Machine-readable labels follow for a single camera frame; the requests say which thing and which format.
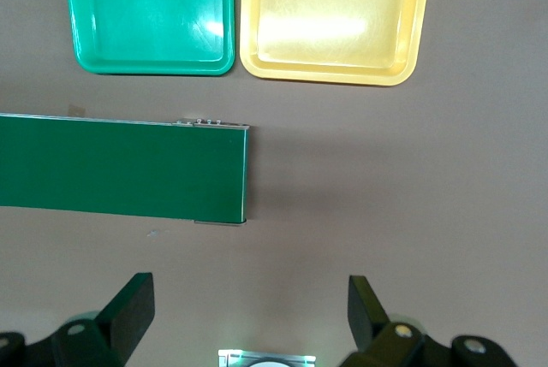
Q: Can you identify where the green plastic tray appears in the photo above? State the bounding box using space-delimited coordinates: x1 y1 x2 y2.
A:
62 0 236 76

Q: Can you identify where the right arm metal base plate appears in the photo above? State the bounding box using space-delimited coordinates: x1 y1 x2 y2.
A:
217 348 317 367

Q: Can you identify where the green conveyor belt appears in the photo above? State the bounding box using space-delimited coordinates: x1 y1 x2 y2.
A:
0 112 252 227

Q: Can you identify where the yellow plastic tray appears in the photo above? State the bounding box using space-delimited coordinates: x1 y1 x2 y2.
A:
239 0 434 86

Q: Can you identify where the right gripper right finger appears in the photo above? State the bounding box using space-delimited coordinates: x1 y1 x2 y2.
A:
340 275 520 367

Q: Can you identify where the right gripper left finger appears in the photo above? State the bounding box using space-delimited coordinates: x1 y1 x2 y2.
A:
0 271 156 367

